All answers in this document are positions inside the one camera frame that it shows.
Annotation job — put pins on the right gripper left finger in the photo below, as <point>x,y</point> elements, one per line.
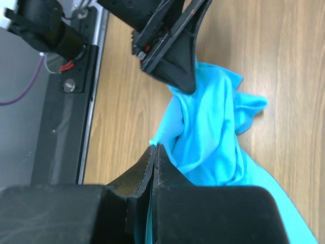
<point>127,201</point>

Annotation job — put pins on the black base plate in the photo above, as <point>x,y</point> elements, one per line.
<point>64,134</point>

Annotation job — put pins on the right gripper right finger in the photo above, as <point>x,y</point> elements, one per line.
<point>165,174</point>

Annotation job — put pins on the turquoise t shirt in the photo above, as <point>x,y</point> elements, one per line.
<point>199,133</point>

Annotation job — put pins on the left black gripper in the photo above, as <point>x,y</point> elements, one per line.
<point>163,37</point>

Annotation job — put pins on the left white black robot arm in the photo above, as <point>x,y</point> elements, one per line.
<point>42,24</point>

